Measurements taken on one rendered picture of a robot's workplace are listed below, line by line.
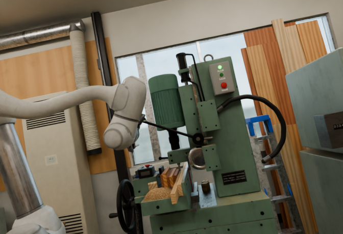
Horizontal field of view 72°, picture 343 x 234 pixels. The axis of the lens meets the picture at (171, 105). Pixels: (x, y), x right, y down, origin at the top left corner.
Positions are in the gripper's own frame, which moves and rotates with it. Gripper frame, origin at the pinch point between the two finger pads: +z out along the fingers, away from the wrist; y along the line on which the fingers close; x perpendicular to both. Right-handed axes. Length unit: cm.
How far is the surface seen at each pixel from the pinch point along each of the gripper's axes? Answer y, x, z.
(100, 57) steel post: 49, 99, 131
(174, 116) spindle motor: 13.6, -14.3, 6.5
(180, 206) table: -22.5, -31.5, -18.4
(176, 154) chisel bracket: -6.6, -21.5, 10.2
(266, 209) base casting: -13, -69, -9
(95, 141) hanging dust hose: -41, 69, 121
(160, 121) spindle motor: 8.3, -7.2, 7.4
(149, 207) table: -27.8, -18.8, -18.3
